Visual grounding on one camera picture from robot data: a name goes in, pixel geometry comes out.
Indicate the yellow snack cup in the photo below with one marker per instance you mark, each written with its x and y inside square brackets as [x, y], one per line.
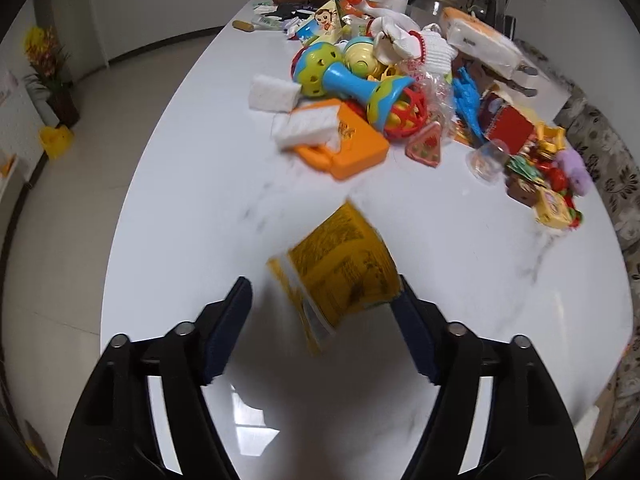
[341, 268]

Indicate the purple plush toy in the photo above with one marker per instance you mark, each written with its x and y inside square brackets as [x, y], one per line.
[571, 163]

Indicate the clear plastic cup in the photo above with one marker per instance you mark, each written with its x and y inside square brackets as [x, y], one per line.
[487, 162]

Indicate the triangular pizza toy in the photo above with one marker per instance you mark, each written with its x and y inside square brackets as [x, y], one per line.
[424, 146]

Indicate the orange toy case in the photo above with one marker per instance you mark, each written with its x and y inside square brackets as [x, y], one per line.
[362, 147]

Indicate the blue toy dinosaur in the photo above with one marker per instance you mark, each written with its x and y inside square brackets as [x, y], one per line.
[467, 102]

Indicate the red lattice toy ball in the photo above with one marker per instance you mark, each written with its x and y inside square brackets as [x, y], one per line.
[408, 114]

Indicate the white sponge on case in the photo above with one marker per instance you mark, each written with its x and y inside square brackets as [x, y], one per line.
[308, 127]

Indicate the white sponge block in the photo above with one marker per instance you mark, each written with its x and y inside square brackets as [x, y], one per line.
[274, 95]

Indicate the yellow flower pot plant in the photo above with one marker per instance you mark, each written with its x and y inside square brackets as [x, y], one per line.
[47, 60]

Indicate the white knitted glove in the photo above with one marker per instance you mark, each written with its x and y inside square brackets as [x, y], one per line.
[393, 44]

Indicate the blue green toy rattle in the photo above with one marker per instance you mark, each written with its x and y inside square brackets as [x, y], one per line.
[320, 70]

